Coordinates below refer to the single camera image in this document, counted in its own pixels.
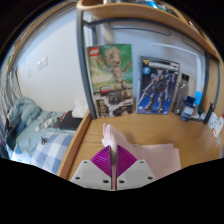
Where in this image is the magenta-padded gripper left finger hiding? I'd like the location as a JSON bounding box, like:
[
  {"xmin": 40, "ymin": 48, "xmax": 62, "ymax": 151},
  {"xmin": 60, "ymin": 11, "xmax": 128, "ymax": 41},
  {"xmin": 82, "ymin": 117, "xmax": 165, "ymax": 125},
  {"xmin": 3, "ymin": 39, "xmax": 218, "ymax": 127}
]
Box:
[{"xmin": 69, "ymin": 144, "xmax": 116, "ymax": 191}]

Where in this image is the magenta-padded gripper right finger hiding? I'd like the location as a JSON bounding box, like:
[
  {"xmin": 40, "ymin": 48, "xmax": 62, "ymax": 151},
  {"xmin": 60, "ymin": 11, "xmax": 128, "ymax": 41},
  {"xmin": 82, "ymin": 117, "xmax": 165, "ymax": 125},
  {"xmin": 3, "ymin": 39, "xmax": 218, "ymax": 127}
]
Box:
[{"xmin": 115, "ymin": 144, "xmax": 157, "ymax": 191}]

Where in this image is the pale pink towel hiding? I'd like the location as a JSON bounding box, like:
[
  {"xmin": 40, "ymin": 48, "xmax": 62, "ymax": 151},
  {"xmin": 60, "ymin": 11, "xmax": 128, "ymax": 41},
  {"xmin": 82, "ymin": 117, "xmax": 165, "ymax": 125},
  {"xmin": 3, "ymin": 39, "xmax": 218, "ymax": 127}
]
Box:
[{"xmin": 101, "ymin": 123, "xmax": 183, "ymax": 181}]

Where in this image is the bed with checked bedding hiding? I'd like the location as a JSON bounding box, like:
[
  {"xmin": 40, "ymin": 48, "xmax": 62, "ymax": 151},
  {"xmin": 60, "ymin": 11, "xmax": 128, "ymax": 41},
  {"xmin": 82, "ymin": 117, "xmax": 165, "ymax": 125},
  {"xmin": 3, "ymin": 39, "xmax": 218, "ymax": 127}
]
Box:
[{"xmin": 0, "ymin": 96, "xmax": 84, "ymax": 174}]

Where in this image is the black laptop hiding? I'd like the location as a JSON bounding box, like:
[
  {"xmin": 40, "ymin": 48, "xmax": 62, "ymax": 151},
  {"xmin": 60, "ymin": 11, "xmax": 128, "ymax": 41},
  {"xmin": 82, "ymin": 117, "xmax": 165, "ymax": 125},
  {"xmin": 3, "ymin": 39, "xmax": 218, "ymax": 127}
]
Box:
[{"xmin": 58, "ymin": 110, "xmax": 84, "ymax": 132}]

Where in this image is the small dark blue box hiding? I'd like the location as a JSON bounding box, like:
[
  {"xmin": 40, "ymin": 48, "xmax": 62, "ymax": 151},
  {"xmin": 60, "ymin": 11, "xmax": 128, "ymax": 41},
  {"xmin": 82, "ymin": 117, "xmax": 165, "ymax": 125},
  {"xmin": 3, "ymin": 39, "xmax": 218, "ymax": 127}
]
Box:
[{"xmin": 179, "ymin": 95, "xmax": 198, "ymax": 122}]

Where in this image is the blue robot model box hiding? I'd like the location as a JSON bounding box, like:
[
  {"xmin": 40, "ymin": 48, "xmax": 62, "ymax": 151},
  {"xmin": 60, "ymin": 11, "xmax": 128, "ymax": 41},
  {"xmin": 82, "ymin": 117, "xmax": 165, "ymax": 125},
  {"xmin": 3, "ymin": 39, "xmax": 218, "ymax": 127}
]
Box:
[{"xmin": 136, "ymin": 55, "xmax": 181, "ymax": 116}]

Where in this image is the clear bottle with dark cap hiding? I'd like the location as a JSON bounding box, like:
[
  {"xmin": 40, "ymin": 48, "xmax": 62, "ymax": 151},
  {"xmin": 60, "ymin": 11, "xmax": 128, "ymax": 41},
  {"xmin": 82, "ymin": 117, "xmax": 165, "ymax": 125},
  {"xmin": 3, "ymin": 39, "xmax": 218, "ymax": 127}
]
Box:
[{"xmin": 173, "ymin": 73, "xmax": 192, "ymax": 116}]

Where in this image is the light blue blanket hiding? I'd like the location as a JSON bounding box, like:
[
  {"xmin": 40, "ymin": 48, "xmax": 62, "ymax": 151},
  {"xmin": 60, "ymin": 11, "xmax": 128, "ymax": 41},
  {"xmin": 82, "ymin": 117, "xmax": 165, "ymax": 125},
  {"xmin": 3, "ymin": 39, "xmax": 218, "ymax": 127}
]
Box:
[{"xmin": 8, "ymin": 96, "xmax": 43, "ymax": 129}]

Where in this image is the black bag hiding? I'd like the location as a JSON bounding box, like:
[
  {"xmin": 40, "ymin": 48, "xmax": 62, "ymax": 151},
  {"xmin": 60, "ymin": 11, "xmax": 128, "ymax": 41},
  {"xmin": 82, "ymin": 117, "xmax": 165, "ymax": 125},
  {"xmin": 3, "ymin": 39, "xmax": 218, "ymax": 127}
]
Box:
[{"xmin": 2, "ymin": 118, "xmax": 18, "ymax": 149}]

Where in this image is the white cup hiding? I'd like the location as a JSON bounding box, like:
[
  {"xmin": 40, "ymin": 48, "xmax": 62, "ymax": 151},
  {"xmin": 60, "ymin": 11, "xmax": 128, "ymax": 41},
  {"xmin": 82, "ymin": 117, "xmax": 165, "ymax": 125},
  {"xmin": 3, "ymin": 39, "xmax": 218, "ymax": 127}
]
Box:
[{"xmin": 208, "ymin": 113, "xmax": 220, "ymax": 131}]

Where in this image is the green tree-figure toy box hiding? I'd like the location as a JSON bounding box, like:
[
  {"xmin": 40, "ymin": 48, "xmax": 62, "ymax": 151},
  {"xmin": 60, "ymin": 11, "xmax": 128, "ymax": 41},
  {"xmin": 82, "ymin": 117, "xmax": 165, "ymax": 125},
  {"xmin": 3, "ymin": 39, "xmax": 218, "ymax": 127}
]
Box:
[{"xmin": 86, "ymin": 43, "xmax": 135, "ymax": 119}]

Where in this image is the black electric shaver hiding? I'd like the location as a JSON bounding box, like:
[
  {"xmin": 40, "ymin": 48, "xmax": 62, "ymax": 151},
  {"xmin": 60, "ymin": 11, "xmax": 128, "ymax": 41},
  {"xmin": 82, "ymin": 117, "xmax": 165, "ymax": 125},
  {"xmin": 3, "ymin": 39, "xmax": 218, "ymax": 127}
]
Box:
[{"xmin": 203, "ymin": 102, "xmax": 216, "ymax": 126}]

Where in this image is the light blue card pack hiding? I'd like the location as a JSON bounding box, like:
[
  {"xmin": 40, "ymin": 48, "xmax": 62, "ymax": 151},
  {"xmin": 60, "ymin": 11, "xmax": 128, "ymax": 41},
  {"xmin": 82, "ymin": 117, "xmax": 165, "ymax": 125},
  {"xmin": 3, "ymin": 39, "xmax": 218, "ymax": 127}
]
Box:
[{"xmin": 194, "ymin": 90, "xmax": 204, "ymax": 108}]

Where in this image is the wooden desk shelf unit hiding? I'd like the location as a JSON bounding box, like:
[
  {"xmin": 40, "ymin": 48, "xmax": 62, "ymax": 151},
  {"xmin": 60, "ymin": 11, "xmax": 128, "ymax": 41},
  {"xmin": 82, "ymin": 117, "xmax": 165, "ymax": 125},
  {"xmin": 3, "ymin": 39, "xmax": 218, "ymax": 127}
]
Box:
[{"xmin": 75, "ymin": 0, "xmax": 223, "ymax": 63}]

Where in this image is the white wall switch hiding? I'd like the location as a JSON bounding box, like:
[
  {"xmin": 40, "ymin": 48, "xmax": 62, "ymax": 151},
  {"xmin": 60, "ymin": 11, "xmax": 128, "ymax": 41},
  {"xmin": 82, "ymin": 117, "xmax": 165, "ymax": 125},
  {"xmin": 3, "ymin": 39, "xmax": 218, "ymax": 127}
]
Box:
[{"xmin": 36, "ymin": 56, "xmax": 49, "ymax": 71}]

